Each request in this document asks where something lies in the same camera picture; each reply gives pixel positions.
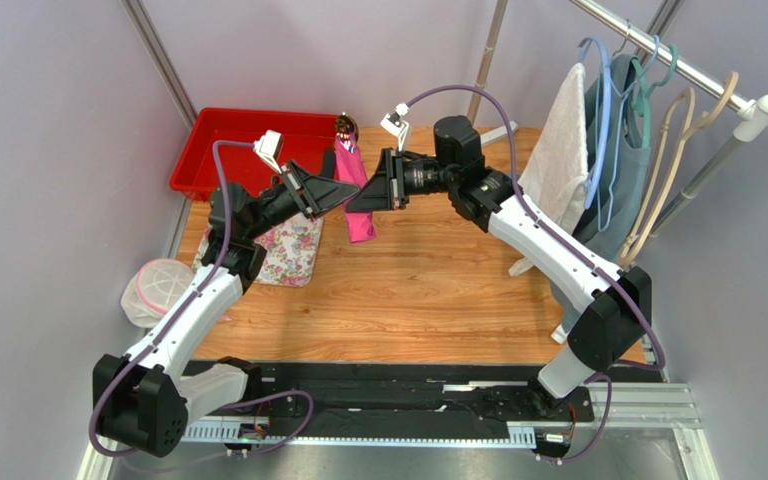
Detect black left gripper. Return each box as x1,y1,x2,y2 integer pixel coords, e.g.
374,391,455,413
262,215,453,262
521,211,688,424
246,161,360,242

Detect magenta paper napkin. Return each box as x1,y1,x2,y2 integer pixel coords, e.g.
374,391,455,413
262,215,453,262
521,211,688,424
333,136,378,245

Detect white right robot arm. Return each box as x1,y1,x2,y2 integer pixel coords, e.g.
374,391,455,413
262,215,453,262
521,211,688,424
347,113,652,404

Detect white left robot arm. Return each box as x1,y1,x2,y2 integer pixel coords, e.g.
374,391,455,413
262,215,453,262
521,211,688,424
89,161,360,458

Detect black object in tray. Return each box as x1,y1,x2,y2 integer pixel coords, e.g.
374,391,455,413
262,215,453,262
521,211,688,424
320,147,336,179

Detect red plastic tray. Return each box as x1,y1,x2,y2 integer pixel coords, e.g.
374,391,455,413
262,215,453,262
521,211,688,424
169,107,345,204

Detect floral cloth mat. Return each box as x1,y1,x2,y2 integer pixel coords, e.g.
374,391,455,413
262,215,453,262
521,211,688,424
191,212,325,289

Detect white towel on hanger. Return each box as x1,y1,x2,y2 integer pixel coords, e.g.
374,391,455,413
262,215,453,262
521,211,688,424
518,63,589,234

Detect white mesh laundry bag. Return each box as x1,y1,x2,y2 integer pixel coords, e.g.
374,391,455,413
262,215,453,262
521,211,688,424
120,258,194,329

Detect blue clothes hanger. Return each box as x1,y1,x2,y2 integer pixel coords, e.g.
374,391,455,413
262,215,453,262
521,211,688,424
579,36,649,210

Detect teal garment on hanger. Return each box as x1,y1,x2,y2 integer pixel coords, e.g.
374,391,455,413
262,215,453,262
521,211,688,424
573,54,651,261

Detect beige clothes hanger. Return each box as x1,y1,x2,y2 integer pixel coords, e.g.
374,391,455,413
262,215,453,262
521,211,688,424
618,88,696,269
623,71,740,268

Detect green clothes hanger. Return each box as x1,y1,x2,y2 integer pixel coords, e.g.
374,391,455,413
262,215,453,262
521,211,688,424
631,35,678,146

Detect metal clothes rack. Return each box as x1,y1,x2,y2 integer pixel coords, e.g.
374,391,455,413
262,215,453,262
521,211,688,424
463,0,768,347

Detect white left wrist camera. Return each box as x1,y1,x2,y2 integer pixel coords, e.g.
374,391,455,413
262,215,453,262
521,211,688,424
253,130,284,175

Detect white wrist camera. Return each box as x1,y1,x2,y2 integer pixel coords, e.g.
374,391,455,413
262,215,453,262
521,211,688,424
380,103,412,152
253,130,284,175

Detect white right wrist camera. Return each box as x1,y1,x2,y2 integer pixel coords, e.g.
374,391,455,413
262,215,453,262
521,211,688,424
380,103,412,152

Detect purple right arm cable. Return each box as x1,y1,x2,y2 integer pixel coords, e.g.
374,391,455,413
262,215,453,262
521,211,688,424
405,85,667,465

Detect black table edge rail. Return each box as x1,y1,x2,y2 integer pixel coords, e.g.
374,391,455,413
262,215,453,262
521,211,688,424
91,359,705,449

